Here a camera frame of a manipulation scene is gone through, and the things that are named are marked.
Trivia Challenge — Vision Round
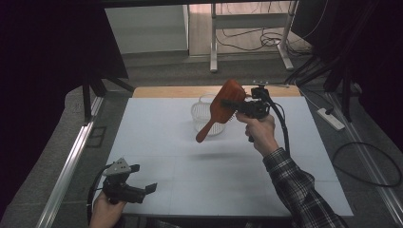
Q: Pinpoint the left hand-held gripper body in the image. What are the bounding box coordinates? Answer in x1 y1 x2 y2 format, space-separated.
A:
101 157 142 205

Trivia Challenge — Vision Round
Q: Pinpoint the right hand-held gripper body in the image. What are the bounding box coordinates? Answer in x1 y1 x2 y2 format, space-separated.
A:
241 80 273 121

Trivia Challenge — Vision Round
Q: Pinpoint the brown wooden hairbrush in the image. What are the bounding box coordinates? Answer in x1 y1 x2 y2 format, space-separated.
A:
195 78 248 144

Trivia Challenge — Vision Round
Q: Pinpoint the white plastic mesh basket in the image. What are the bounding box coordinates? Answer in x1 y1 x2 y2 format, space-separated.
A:
190 92 228 138

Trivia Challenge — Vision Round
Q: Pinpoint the person's right hand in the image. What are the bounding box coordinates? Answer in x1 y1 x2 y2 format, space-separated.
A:
235 111 280 159

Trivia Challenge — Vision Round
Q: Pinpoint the person's left hand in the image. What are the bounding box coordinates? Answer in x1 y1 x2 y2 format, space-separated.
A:
88 191 128 228

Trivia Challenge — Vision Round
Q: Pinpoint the white table cover sheet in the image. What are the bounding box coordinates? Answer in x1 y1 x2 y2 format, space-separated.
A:
106 96 355 218

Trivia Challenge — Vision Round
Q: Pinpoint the white power strip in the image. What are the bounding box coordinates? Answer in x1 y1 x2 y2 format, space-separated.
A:
316 107 346 132

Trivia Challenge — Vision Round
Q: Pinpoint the black metal stand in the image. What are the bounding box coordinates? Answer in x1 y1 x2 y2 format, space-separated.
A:
81 71 136 125
284 52 355 124

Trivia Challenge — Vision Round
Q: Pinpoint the white cabinet panel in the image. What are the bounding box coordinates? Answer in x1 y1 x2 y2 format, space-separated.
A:
104 4 190 55

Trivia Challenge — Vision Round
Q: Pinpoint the black curtain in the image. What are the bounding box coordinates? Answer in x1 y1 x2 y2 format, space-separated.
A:
290 0 403 154
0 0 129 220

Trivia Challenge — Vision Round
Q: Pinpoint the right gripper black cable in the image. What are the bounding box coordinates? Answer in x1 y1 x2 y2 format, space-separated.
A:
265 90 292 157

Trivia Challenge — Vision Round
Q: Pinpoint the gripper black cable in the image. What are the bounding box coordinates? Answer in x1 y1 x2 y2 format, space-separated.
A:
265 90 292 157
86 163 114 226

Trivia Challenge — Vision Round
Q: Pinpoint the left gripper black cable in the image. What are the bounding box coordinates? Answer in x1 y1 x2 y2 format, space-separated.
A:
86 163 114 226

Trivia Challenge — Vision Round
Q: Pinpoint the aluminium rail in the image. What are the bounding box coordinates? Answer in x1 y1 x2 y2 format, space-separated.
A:
326 91 403 226
35 96 105 228

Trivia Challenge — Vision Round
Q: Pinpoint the tangle of black floor cables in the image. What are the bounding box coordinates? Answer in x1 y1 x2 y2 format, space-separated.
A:
216 1 314 53

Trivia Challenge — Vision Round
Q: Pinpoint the white metal desk frame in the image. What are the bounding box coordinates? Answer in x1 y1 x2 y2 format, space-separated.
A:
209 0 300 73

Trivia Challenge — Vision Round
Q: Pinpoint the black looped floor cable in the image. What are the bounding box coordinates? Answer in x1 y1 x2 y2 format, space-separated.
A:
331 141 403 188

